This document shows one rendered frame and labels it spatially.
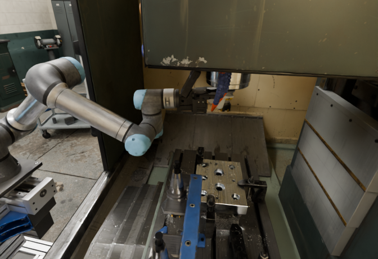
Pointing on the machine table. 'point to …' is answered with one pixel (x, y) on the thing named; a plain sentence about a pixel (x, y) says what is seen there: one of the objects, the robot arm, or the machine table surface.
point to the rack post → (201, 241)
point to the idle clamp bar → (234, 239)
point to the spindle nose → (243, 82)
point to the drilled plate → (232, 206)
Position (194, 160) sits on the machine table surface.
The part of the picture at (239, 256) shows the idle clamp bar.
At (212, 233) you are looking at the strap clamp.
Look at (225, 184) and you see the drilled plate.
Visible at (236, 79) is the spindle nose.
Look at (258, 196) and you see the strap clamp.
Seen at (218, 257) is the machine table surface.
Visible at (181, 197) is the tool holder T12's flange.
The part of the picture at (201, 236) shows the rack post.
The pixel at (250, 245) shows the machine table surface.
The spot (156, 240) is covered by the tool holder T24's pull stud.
